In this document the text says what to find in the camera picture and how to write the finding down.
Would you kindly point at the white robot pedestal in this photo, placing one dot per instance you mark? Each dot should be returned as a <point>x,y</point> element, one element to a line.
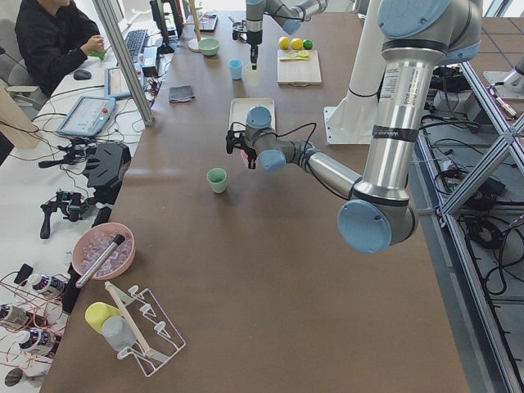
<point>352,121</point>

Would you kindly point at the grey-blue cup on rack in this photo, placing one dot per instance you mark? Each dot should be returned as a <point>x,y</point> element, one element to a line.
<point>118,333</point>

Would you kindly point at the whole lemon left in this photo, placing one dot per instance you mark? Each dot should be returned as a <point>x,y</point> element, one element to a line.
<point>297,44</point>

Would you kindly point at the computer mouse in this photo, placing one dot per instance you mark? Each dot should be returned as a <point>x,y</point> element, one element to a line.
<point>82,75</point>

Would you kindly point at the whole lemon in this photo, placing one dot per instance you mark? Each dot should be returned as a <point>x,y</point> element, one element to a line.
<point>297,44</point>
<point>284,43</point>

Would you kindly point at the cream cup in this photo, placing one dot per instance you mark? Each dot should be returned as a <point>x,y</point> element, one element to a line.
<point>253,75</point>

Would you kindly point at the green bowl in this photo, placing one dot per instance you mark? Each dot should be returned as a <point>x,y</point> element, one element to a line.
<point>209,46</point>

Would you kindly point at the seated person in black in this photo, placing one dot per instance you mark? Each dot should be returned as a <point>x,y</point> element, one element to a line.
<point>54,39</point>

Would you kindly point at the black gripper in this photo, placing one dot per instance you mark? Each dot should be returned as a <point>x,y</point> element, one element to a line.
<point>247,151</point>
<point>254,37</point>

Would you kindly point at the yellow cup on rack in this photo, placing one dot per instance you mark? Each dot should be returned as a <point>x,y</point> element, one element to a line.
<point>97,313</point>

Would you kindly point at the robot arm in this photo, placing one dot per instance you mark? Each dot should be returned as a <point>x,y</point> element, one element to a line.
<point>289,18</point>
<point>417,36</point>

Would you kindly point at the cream rabbit tray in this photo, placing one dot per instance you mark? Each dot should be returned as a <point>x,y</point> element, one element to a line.
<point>239,108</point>

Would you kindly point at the wooden cup tree stand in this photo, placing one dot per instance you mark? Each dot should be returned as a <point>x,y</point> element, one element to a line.
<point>194,44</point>

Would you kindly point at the whole lemon right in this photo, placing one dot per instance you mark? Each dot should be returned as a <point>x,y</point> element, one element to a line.
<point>284,43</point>

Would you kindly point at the blue cup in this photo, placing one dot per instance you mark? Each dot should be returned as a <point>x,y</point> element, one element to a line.
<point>235,69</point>

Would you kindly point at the grey folded cloth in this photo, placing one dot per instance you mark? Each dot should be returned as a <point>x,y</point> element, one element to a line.
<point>181,94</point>

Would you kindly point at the green lime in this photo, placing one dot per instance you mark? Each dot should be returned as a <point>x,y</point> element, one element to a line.
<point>307,44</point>

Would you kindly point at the pink cup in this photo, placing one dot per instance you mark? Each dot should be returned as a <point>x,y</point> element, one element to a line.
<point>245,159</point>

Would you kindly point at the yellow plastic knife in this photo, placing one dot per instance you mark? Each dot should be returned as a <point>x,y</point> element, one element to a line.
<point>295,58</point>

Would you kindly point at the aluminium frame post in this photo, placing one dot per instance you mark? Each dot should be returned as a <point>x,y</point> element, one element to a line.
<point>109,21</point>

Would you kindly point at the white wire cup rack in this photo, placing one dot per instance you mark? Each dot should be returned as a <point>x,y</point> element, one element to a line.
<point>157,328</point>

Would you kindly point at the wooden cutting board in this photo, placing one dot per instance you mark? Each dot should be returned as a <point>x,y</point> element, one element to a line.
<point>299,73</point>

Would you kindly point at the computer keyboard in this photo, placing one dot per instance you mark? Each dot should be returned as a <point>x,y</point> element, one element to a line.
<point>134,42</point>

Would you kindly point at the metal muddler in bowl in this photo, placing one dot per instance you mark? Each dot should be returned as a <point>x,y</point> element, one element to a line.
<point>116,242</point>

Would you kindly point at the blue teach pendant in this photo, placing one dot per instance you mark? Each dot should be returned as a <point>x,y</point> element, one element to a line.
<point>87,117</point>
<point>115,84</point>

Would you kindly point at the green cup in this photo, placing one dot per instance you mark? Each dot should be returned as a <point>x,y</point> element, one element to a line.
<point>217,179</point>

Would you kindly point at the wooden stick on rack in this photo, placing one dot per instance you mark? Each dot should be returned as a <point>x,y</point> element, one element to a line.
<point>114,292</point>

